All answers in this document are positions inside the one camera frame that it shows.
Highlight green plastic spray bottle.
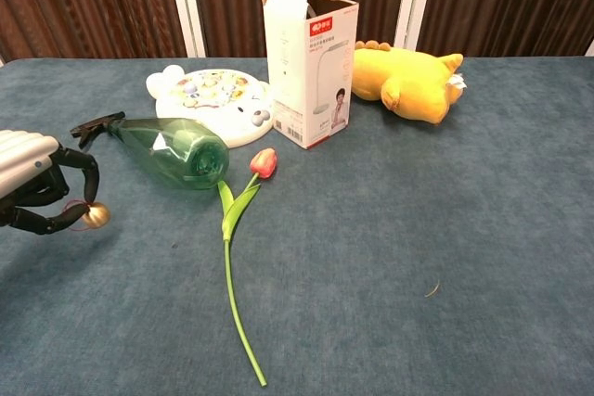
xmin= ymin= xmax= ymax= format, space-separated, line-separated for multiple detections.
xmin=70 ymin=110 xmax=230 ymax=191

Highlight white desk lamp cardboard box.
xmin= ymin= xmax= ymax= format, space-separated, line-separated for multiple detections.
xmin=252 ymin=0 xmax=360 ymax=150

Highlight white round fishing toy board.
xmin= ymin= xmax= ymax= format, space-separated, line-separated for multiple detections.
xmin=145 ymin=64 xmax=275 ymax=149

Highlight yellow plush dinosaur toy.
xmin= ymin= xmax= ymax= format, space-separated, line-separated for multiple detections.
xmin=351 ymin=40 xmax=467 ymax=125

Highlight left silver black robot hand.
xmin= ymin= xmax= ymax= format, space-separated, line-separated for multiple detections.
xmin=0 ymin=129 xmax=101 ymax=236

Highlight gold bell with red string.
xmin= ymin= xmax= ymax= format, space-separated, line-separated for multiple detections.
xmin=65 ymin=199 xmax=112 ymax=233

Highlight artificial tulip flower green stem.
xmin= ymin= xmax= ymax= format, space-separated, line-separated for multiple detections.
xmin=217 ymin=147 xmax=278 ymax=388

